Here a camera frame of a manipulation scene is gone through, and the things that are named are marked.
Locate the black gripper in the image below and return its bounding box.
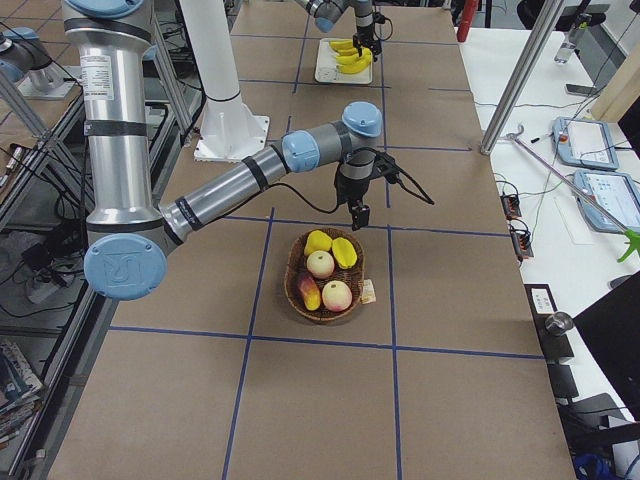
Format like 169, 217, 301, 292
334, 174, 370, 230
353, 14, 382, 62

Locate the yellow banana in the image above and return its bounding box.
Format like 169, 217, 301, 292
336, 56, 373, 69
335, 48, 372, 62
329, 39, 356, 52
337, 59, 370, 75

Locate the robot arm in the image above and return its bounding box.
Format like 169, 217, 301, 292
296, 0, 387, 61
62, 1, 383, 300

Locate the brown woven wicker basket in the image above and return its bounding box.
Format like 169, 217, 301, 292
284, 227, 364, 324

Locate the white bear tray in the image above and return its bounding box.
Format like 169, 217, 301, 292
314, 38, 374, 85

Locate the yellow lemon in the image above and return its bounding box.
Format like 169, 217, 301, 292
304, 230, 333, 257

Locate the red white apple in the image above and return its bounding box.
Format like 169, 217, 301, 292
306, 251, 335, 280

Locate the paper label tag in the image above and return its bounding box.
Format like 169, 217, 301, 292
360, 279, 377, 304

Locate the pink white peach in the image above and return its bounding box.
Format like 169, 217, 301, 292
321, 280, 352, 312

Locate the yellow red mango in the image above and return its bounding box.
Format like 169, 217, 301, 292
296, 272, 321, 311

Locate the red cylinder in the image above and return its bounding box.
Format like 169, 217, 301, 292
456, 0, 478, 43

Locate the water bottle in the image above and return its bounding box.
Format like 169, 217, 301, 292
554, 13, 591, 64

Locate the small steel cup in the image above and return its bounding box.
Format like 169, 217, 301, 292
544, 311, 575, 337

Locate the blue teach pendant far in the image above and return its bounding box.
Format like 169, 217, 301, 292
552, 117, 619, 171

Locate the blue teach pendant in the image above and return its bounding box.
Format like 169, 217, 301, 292
552, 117, 619, 171
573, 169, 639, 233

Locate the blue teach pendant near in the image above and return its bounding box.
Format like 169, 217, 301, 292
573, 169, 639, 233

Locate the green tipped reacher grabber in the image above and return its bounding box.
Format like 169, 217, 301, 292
504, 125, 639, 263

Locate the black monitor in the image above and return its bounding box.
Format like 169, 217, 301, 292
575, 273, 639, 420

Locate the stack of magazines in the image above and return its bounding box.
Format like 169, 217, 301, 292
1, 338, 44, 448

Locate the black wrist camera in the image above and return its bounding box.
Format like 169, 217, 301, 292
372, 152, 401, 184
373, 11, 394, 42

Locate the aluminium frame post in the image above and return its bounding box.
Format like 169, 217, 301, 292
480, 0, 564, 155

